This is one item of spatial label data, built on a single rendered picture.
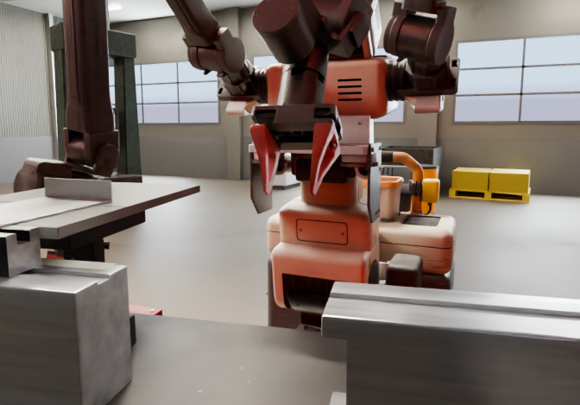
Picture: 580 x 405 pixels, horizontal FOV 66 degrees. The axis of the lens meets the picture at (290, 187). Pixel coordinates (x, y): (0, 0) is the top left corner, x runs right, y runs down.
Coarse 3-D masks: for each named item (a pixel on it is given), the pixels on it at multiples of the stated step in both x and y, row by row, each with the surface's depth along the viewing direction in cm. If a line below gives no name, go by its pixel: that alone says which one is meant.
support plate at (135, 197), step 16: (32, 192) 52; (112, 192) 52; (128, 192) 52; (144, 192) 52; (160, 192) 52; (176, 192) 53; (192, 192) 57; (96, 208) 42; (112, 208) 42; (128, 208) 43; (144, 208) 46; (16, 224) 35; (32, 224) 35; (48, 224) 35; (64, 224) 35; (80, 224) 37; (96, 224) 38
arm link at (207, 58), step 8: (200, 48) 95; (208, 48) 94; (216, 48) 93; (200, 56) 95; (208, 56) 94; (216, 56) 93; (200, 64) 96; (208, 64) 95; (216, 64) 94; (208, 72) 99
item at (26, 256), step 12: (0, 228) 34; (12, 228) 34; (36, 228) 34; (0, 240) 31; (12, 240) 32; (24, 240) 33; (36, 240) 34; (0, 252) 31; (12, 252) 32; (24, 252) 33; (36, 252) 34; (0, 264) 32; (12, 264) 32; (24, 264) 33; (36, 264) 34; (0, 276) 32
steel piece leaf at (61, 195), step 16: (48, 192) 48; (64, 192) 47; (80, 192) 46; (96, 192) 46; (0, 208) 41; (16, 208) 41; (32, 208) 41; (48, 208) 41; (64, 208) 41; (80, 208) 41
